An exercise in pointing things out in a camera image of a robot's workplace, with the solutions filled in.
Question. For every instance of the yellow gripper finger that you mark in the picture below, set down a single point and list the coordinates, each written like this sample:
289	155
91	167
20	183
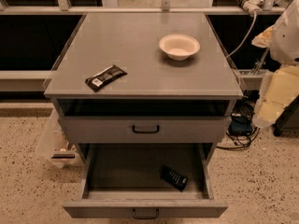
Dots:
263	39
267	115

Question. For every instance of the black upper drawer handle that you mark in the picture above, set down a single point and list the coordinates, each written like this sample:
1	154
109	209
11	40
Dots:
145	129

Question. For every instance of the clear plastic bin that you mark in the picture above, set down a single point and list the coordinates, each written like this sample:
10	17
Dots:
54	147

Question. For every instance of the black snack bar wrapper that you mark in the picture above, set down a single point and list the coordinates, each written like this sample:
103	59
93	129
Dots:
100	80

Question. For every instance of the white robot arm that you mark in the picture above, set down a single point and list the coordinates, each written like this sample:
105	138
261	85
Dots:
284	46

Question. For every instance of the slanted metal rod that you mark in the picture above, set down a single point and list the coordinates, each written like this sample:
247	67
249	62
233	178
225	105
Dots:
257	66

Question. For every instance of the grey drawer cabinet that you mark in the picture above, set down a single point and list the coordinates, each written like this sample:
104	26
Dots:
155	85

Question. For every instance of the white power strip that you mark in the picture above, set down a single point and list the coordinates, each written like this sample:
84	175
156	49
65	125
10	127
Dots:
250	6

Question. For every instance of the closed grey upper drawer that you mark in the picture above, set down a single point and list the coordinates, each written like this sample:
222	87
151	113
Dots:
119	129

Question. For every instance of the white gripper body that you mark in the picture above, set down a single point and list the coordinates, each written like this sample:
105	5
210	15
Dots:
286	39

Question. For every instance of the blue box on floor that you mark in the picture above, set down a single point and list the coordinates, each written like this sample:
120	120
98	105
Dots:
240	129

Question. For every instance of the black lower drawer handle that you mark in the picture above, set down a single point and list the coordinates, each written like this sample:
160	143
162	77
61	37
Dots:
145	214

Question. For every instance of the white bowl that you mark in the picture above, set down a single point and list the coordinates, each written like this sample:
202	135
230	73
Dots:
179	47

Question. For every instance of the open grey lower drawer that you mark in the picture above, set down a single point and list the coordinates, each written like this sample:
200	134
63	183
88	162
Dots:
119	178

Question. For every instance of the black drawer handle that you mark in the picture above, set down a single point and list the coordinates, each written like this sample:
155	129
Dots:
145	214
145	129

